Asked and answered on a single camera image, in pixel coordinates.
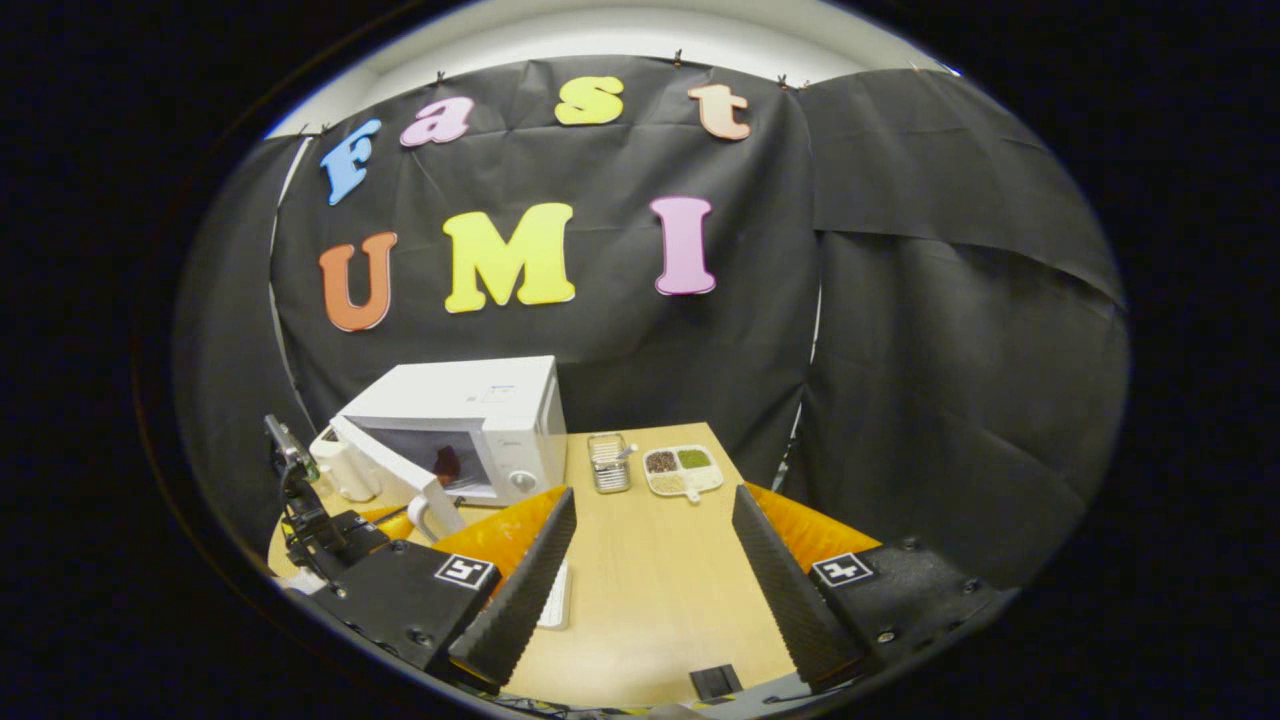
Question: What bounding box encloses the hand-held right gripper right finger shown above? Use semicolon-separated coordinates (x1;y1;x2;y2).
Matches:
732;483;1013;693

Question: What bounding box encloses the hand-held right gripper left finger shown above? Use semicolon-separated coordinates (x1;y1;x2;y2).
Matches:
305;486;579;693

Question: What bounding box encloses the white microwave oven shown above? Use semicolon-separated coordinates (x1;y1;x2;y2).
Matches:
328;355;569;543

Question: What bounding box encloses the white rectangular plate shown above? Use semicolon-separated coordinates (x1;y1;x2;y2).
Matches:
535;560;572;631

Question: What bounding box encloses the small black block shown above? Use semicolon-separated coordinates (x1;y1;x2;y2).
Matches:
689;663;744;702

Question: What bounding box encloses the white divided seasoning tray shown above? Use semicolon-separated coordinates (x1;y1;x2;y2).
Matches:
641;443;725;504

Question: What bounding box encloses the metal wire basket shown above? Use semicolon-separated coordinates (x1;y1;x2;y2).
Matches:
586;431;634;496

